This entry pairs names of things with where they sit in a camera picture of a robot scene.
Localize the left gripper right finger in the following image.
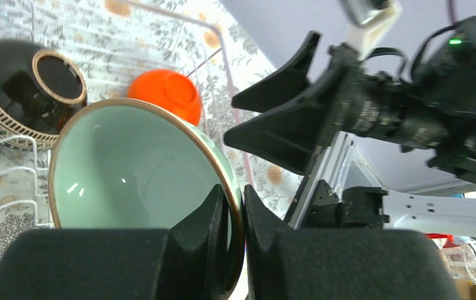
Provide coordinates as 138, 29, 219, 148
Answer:
244, 185, 459, 299

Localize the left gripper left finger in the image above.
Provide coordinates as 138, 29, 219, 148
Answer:
0, 184, 227, 299

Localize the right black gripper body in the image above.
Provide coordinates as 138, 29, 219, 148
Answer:
328, 16, 476, 184

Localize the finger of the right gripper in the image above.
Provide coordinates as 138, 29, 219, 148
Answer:
231, 31, 322, 113
224, 67, 348, 175

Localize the celadon green ceramic bowl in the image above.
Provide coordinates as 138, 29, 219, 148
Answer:
48, 98, 245, 298

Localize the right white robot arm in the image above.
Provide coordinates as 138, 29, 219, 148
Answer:
224, 16, 476, 237

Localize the floral table mat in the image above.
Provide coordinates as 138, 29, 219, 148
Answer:
0, 0, 305, 300

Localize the black bowl patterned rim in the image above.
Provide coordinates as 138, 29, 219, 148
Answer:
0, 39, 88, 151

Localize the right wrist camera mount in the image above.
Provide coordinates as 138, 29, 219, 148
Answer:
339, 0, 402, 61

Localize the white wire dish rack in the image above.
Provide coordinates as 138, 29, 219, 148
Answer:
0, 0, 255, 283

